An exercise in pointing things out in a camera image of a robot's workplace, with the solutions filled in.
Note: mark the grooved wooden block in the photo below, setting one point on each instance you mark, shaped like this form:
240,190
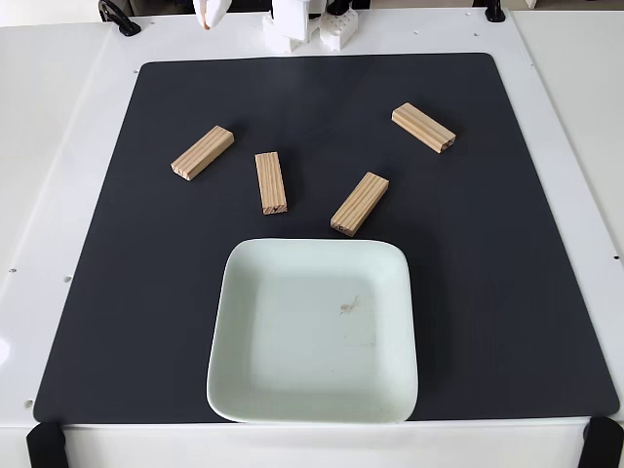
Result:
423,128
360,202
202,153
270,183

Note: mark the pale green square plate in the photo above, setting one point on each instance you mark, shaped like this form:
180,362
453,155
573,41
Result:
312,331

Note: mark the black table clamp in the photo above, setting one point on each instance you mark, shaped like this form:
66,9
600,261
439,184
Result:
119,17
495,12

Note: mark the black rubber mat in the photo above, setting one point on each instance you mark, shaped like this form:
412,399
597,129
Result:
146,292

